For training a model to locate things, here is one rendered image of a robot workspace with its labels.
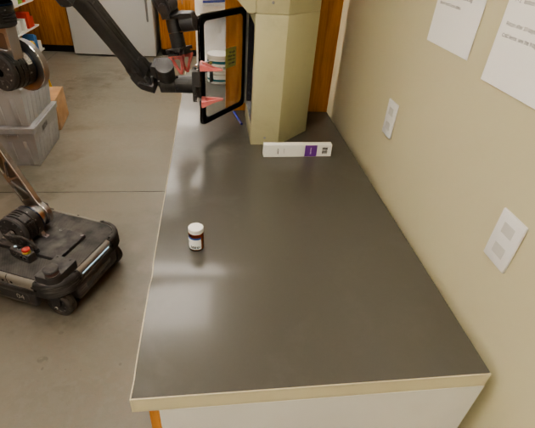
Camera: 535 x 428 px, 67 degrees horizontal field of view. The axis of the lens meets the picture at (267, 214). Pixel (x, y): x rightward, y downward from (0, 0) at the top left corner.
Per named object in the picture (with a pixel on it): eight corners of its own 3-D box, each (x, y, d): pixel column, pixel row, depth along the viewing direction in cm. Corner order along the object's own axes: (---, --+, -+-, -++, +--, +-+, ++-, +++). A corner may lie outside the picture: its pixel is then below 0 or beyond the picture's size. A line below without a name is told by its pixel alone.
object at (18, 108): (58, 100, 347) (48, 60, 328) (33, 128, 298) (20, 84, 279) (6, 98, 341) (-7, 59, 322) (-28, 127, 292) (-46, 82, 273)
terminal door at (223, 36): (243, 104, 181) (246, 5, 158) (202, 126, 159) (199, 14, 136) (242, 104, 181) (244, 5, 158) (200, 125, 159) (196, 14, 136)
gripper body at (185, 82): (197, 70, 129) (173, 70, 128) (199, 102, 135) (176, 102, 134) (198, 65, 134) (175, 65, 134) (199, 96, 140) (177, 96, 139)
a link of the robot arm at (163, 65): (147, 67, 136) (138, 88, 134) (140, 44, 125) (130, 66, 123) (181, 77, 137) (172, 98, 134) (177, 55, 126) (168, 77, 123)
